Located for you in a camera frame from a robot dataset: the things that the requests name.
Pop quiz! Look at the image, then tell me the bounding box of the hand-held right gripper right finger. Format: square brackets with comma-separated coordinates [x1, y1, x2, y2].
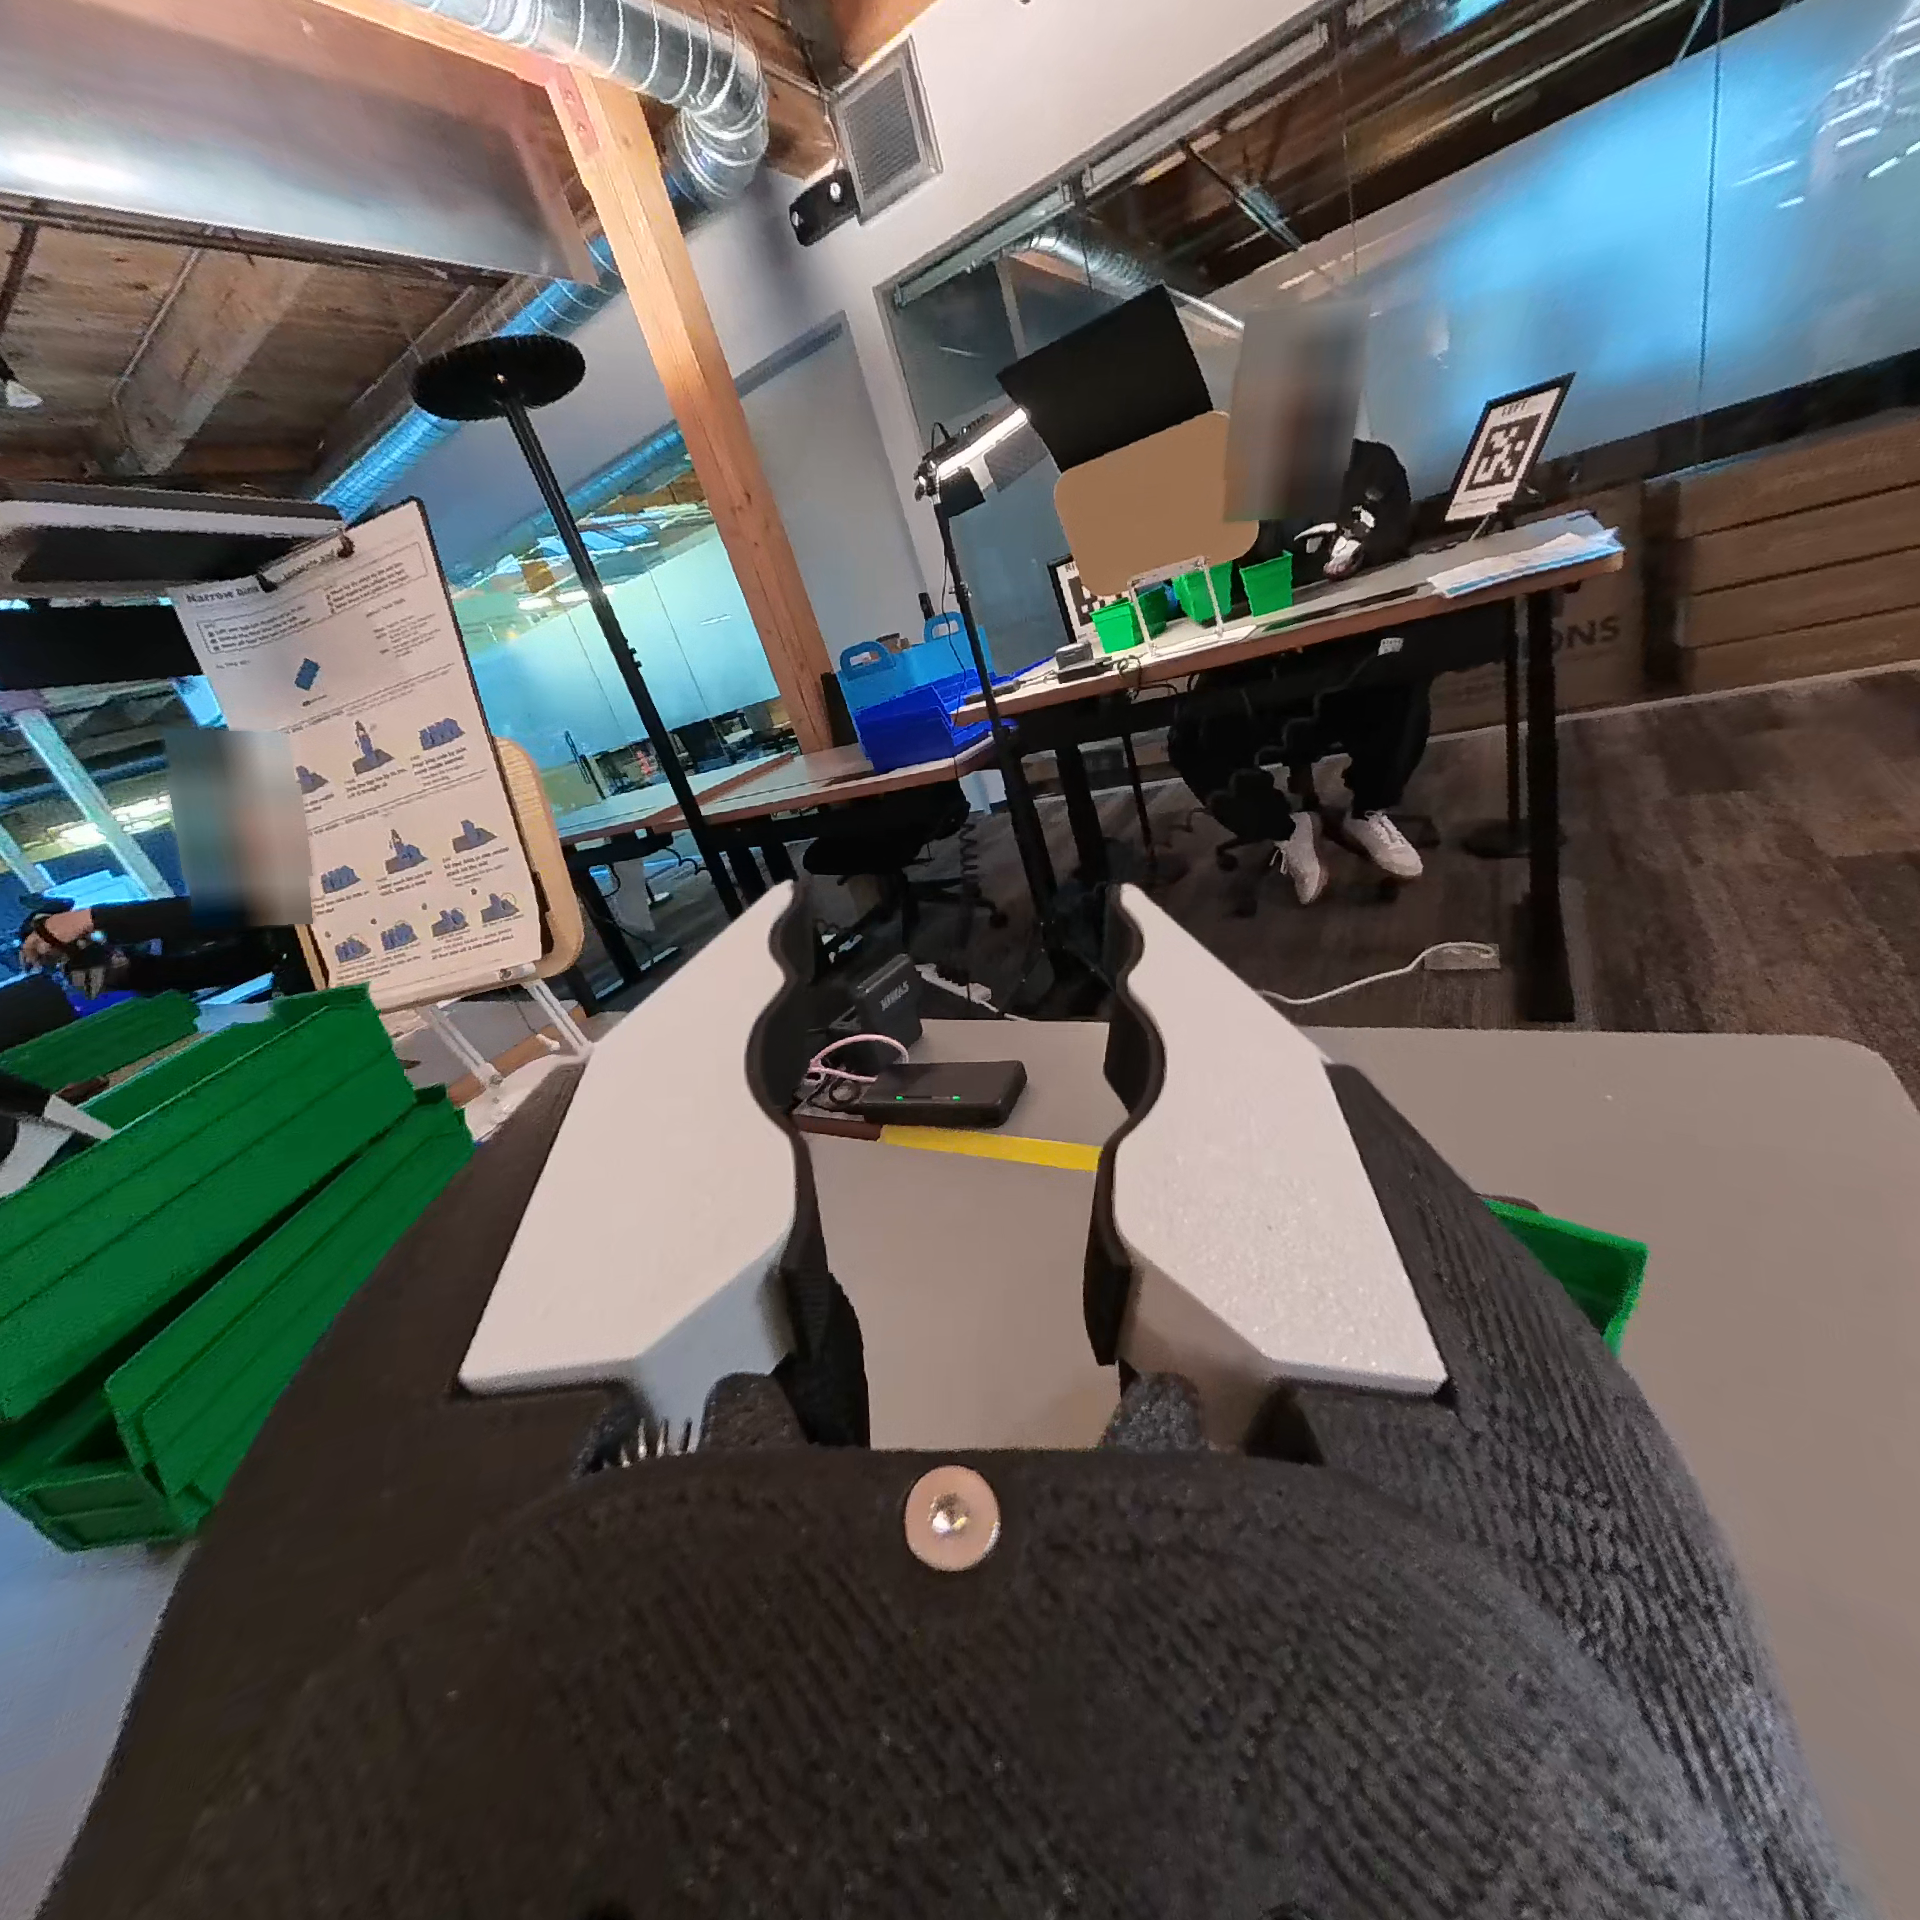
[1080, 880, 1455, 1442]

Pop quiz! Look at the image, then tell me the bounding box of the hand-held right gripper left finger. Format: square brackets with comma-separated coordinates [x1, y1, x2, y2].
[454, 880, 845, 1421]

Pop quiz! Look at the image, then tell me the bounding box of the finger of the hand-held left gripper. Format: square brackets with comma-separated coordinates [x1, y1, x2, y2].
[0, 1071, 119, 1203]

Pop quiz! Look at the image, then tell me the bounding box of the yellow tape strip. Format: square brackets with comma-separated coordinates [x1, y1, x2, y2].
[886, 1123, 1102, 1178]

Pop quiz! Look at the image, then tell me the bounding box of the white power strip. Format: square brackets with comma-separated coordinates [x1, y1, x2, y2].
[1264, 943, 1501, 1009]

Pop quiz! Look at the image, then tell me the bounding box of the black power bank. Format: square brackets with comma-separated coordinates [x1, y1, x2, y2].
[860, 1063, 1028, 1131]

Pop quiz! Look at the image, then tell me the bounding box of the black office chair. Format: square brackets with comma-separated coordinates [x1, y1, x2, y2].
[800, 777, 1005, 949]

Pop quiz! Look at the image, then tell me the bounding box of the grey desk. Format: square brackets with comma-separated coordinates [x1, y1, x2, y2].
[558, 736, 996, 974]

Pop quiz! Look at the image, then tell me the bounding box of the wooden desk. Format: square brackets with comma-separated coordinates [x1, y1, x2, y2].
[958, 508, 1629, 1021]

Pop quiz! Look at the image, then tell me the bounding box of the blue bin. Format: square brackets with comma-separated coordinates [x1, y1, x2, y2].
[836, 606, 1011, 751]

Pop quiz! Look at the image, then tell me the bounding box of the instruction sheet on clipboard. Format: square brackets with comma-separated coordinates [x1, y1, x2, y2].
[170, 497, 547, 1009]

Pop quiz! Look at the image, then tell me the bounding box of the grey flat panel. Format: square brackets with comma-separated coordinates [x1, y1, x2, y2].
[0, 476, 352, 599]

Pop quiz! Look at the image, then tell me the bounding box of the paper stack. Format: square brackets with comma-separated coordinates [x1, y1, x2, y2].
[1429, 516, 1622, 599]

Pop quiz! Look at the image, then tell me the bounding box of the cardboard panel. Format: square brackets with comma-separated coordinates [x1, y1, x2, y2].
[1055, 408, 1256, 599]

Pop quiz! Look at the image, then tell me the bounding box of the black white tag stand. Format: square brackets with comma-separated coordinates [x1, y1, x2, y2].
[1442, 370, 1577, 523]

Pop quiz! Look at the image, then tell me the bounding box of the black light stand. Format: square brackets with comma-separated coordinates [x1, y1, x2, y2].
[910, 402, 1113, 1009]

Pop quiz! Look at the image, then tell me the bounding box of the black floor lamp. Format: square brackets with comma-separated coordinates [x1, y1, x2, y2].
[412, 338, 749, 915]

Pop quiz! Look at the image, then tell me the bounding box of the black panel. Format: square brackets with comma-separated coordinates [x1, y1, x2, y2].
[996, 288, 1214, 473]

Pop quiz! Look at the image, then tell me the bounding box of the grey vent grille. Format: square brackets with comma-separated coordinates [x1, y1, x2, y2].
[826, 39, 946, 220]

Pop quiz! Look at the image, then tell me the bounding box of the wooden post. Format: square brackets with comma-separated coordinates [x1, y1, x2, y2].
[547, 69, 836, 751]

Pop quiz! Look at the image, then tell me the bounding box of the silver ventilation duct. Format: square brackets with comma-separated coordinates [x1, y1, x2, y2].
[312, 0, 775, 521]

